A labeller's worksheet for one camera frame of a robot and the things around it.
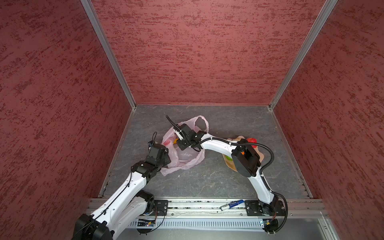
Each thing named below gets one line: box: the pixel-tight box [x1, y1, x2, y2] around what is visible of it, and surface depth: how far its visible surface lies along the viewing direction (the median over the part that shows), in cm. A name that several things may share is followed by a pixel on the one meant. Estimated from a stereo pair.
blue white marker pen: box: [220, 199, 245, 211], surface depth 76 cm
